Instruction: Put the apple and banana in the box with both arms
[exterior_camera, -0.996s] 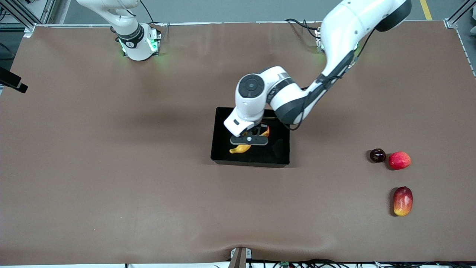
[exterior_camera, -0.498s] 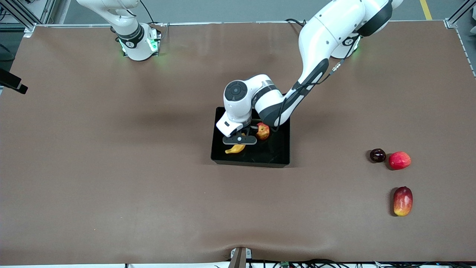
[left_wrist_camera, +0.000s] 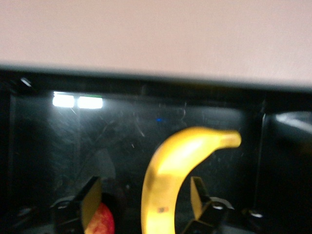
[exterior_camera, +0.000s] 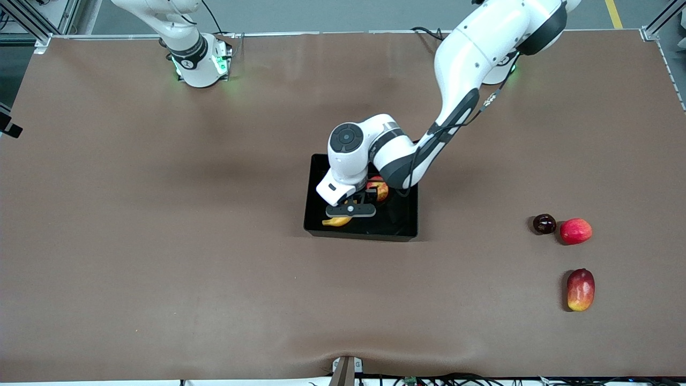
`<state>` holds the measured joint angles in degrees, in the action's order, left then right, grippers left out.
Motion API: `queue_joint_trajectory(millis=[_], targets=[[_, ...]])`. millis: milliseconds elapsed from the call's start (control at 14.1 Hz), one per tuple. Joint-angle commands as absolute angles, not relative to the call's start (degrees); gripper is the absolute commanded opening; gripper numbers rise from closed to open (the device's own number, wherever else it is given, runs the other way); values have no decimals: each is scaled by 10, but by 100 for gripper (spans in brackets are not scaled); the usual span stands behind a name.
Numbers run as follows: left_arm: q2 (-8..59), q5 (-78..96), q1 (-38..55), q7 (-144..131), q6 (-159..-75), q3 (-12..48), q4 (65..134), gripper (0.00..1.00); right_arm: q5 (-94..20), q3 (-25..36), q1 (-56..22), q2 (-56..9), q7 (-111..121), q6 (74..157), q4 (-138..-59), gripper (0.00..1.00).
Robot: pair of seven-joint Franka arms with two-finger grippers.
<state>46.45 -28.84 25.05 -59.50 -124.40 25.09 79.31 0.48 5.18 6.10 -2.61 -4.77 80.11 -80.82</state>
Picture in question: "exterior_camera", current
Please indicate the red yellow mango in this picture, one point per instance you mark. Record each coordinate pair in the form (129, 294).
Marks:
(581, 290)

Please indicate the yellow banana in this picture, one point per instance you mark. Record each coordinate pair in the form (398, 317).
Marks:
(336, 221)

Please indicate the red yellow striped apple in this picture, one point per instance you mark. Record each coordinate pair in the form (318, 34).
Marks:
(382, 190)

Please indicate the dark purple plum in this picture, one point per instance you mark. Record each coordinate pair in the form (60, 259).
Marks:
(544, 223)

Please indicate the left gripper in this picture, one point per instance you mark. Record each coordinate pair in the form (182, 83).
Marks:
(369, 195)

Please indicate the brown table cover mat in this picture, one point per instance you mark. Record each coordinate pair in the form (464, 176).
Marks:
(214, 289)

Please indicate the aluminium frame post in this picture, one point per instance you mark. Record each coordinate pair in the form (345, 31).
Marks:
(662, 24)
(32, 24)

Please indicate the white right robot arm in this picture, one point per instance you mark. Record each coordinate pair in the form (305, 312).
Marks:
(195, 59)

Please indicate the black plastic box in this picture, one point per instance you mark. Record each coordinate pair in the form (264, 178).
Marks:
(396, 222)

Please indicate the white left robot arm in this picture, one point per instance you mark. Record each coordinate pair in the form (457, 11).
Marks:
(471, 59)

